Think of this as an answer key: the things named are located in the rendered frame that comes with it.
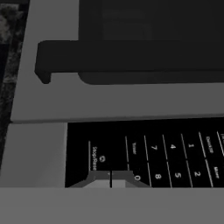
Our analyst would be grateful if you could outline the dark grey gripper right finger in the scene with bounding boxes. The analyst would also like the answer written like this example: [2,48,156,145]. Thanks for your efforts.
[110,170,151,189]

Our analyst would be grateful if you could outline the grey microwave with black keypad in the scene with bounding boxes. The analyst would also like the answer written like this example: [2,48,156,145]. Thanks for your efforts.
[0,116,224,189]

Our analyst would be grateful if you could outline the grey microwave door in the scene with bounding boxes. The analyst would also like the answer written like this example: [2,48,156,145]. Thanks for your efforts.
[10,0,224,124]

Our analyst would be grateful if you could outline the black microwave door handle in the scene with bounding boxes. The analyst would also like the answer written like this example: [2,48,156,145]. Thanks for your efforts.
[33,39,224,86]

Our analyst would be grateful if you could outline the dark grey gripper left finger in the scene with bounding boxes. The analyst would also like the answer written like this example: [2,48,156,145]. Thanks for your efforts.
[68,170,112,189]

